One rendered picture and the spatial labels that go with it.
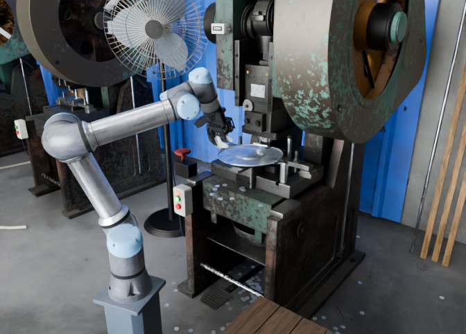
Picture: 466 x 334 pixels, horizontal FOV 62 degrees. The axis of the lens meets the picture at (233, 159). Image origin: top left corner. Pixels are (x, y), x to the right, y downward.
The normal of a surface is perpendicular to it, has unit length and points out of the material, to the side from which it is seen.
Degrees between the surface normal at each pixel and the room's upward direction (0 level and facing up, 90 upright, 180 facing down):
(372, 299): 0
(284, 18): 86
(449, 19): 90
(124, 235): 8
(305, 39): 95
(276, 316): 0
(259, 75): 90
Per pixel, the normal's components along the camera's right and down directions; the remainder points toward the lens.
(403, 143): -0.64, 0.27
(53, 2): 0.75, 0.24
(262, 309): 0.00, -0.93
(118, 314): -0.36, 0.33
